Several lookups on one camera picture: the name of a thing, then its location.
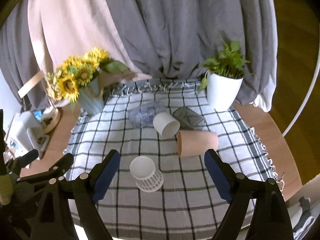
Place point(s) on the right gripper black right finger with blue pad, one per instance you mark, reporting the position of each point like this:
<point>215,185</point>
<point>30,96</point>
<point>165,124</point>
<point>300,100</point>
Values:
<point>234,189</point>

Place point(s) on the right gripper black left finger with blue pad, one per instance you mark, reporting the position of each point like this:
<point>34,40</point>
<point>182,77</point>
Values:
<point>90,188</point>

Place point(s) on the checkered paper cup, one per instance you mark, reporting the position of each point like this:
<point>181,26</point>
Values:
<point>148,177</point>

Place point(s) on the pink plastic cup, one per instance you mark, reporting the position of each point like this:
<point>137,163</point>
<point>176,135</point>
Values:
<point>193,143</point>

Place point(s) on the grey transparent cup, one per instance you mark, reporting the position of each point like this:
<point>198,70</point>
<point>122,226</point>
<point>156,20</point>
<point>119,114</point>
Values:
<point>189,119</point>

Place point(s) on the clear cup blue print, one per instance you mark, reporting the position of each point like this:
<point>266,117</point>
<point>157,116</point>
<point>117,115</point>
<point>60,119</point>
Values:
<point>144,114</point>

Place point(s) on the white plastic cup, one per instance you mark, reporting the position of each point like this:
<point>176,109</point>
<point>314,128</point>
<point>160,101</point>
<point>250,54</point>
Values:
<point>166,125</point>

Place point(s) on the plaid tablecloth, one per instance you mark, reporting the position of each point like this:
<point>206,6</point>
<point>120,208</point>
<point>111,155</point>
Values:
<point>188,205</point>

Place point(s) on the round wooden tray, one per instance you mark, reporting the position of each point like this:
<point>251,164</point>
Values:
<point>49,119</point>

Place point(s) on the white appliance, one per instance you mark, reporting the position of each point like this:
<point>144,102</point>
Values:
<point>25,133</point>

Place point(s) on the light blue ribbed vase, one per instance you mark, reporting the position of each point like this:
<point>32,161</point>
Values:
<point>91,97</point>

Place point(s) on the white plant pot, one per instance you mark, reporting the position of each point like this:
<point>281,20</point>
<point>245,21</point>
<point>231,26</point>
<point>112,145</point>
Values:
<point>221,91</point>

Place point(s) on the yellow sunflower bouquet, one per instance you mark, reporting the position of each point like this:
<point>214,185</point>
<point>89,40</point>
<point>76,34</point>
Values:
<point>77,71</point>

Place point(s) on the green pothos plant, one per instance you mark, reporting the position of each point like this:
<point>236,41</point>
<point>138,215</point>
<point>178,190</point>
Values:
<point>229,63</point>

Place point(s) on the grey curtain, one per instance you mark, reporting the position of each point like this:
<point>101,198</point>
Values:
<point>170,39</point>

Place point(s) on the pink beige curtain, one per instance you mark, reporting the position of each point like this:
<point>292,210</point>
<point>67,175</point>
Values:
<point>62,28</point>

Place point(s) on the black handheld gripper frame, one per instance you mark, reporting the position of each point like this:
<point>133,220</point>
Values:
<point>19,196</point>

